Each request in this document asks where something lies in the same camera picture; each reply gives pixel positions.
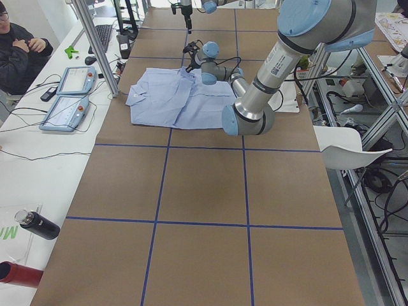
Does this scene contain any red water bottle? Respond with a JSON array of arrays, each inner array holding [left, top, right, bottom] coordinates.
[[1, 261, 43, 288]]

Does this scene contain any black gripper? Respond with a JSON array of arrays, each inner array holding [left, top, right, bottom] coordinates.
[[182, 40, 203, 73], [170, 0, 193, 34]]

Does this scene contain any upper teach pendant tablet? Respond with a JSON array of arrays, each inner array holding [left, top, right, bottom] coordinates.
[[57, 66, 98, 95]]

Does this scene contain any black keyboard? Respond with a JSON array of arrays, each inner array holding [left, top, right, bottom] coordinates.
[[95, 24, 112, 52]]

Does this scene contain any seated person in black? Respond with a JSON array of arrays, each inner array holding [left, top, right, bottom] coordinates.
[[1, 4, 54, 95]]

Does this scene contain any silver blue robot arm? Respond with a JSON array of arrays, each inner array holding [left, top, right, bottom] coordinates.
[[183, 0, 377, 136], [170, 0, 232, 34]]

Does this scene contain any black phone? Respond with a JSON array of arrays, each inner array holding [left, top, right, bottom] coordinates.
[[40, 87, 57, 102]]

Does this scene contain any white plastic chair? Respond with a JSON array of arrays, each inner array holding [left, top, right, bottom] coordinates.
[[313, 126, 392, 170]]

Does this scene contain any aluminium frame post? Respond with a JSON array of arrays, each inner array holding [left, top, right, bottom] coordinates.
[[72, 0, 119, 98]]

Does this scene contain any black computer mouse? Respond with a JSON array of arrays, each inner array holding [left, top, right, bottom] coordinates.
[[84, 56, 97, 66]]

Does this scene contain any teach pendant tablet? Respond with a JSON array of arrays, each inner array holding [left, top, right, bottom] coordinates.
[[57, 66, 98, 95], [39, 95, 89, 132]]

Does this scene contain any light blue striped shirt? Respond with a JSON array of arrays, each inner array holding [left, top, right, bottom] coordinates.
[[126, 67, 235, 129]]

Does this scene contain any lower teach pendant tablet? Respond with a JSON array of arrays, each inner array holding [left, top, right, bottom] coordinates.
[[39, 95, 89, 132]]

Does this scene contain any clear plastic bag green print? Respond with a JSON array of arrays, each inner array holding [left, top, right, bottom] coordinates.
[[0, 203, 42, 265]]

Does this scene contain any black water bottle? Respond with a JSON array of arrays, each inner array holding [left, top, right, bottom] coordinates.
[[15, 210, 61, 240]]

